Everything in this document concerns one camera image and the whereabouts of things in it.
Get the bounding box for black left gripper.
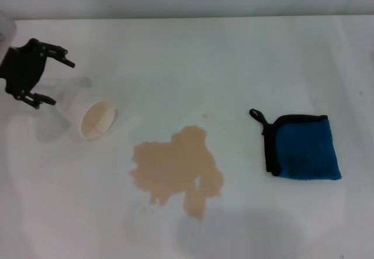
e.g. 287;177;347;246
0;38;76;110

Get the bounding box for white paper cup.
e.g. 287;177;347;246
55;76;117;141

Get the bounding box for blue rag with black trim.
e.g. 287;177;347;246
248;108;342;181

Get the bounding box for brown liquid stain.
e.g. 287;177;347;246
129;125;225;221

